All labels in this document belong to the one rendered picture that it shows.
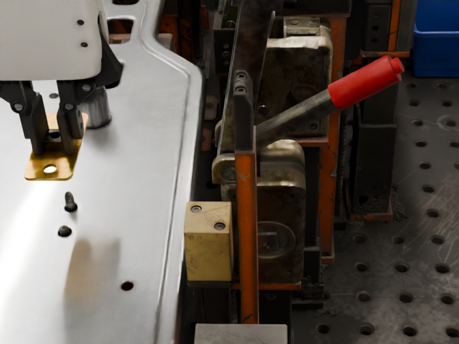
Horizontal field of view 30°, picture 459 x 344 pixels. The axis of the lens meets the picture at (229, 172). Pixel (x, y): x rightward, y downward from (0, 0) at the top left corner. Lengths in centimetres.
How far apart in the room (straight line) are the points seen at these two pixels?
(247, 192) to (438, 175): 70
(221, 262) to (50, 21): 21
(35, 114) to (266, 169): 18
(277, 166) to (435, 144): 63
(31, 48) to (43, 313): 20
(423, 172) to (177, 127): 51
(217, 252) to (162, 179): 15
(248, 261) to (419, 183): 64
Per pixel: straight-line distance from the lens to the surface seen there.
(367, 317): 104
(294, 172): 68
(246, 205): 57
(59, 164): 68
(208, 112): 133
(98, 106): 81
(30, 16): 61
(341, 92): 64
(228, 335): 38
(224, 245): 62
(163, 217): 72
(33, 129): 68
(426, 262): 111
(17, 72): 64
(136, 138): 81
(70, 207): 74
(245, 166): 54
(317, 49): 81
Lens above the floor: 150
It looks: 41 degrees down
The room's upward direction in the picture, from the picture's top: 2 degrees counter-clockwise
